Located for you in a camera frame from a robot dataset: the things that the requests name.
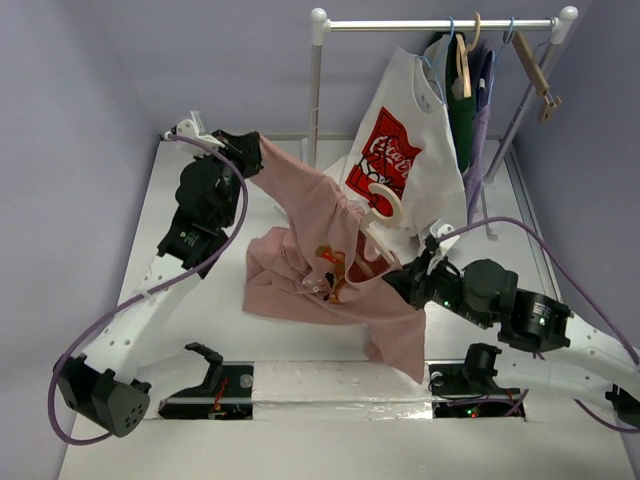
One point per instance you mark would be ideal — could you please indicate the wooden clip hanger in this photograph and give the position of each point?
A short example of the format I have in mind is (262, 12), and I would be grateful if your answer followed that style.
(536, 72)

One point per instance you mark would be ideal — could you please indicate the blue wire hanger right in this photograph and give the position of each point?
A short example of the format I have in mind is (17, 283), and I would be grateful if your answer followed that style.
(507, 36)

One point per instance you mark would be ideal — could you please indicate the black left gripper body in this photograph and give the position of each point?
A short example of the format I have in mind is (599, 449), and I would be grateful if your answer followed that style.
(221, 136)

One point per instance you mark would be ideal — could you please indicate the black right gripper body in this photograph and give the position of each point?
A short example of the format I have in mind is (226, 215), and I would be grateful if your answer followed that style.
(415, 282)

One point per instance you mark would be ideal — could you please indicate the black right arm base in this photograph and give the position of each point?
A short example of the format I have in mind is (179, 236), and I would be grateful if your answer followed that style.
(467, 389)

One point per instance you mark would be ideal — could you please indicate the beige hanger with green shirt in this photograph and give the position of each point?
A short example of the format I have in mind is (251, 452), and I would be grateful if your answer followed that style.
(462, 63)

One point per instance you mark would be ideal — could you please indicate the lavender shirt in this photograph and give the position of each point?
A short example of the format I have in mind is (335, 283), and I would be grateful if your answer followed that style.
(482, 65)

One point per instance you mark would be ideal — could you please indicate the blue wire hanger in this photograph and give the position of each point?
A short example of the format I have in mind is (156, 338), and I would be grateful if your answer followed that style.
(507, 36)
(434, 61)

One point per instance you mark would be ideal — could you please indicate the white red print t shirt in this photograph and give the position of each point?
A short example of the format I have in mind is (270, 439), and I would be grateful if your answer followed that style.
(404, 142)

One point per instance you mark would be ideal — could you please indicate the pink t shirt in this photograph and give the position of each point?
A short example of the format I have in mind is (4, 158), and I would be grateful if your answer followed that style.
(321, 269)

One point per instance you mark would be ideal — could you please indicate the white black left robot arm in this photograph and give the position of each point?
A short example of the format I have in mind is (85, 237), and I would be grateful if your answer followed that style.
(94, 393)

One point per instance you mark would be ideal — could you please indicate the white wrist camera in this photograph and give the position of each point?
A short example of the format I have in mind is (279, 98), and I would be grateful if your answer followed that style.
(193, 129)
(439, 242)

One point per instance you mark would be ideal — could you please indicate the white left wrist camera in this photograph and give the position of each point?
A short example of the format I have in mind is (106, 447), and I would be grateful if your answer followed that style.
(193, 129)

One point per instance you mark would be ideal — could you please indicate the green shirt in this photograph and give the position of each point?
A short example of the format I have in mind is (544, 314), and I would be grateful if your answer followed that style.
(460, 112)

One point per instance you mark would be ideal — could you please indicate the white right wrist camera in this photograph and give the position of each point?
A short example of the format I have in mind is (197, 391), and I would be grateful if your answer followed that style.
(439, 242)

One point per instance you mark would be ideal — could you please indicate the white metal clothes rack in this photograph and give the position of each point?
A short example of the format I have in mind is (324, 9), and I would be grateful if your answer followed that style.
(558, 28)

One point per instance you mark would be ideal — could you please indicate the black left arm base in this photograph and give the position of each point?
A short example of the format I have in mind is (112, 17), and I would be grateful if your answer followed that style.
(224, 393)

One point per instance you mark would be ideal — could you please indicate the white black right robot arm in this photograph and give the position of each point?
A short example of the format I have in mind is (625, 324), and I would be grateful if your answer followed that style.
(541, 343)

